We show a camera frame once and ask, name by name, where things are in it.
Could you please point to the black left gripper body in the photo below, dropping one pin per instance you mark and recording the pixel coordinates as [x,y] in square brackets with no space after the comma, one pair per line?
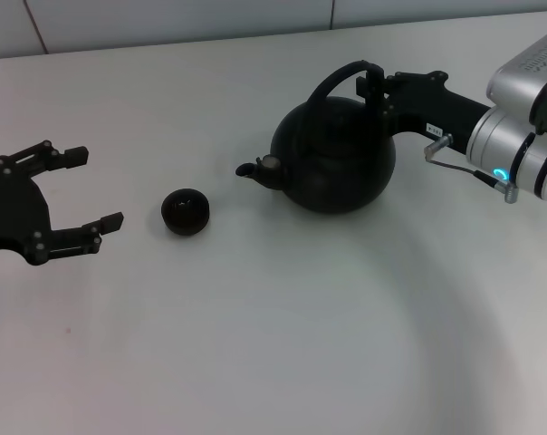
[20,213]

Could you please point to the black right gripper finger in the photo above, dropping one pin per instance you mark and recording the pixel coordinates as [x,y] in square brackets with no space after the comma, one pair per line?
[364,86]
[386,113]

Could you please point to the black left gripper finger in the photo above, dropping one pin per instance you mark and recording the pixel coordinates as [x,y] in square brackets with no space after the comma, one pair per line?
[112,222]
[76,155]

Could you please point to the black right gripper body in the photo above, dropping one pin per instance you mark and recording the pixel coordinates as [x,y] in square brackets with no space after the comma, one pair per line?
[427,106]

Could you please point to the small dark brown teacup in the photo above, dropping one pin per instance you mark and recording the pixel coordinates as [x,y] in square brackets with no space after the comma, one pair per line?
[185,215]

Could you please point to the black round teapot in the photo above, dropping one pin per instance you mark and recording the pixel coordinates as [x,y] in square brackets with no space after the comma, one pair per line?
[337,172]

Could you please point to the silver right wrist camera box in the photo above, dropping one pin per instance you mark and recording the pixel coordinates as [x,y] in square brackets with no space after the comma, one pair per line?
[518,77]

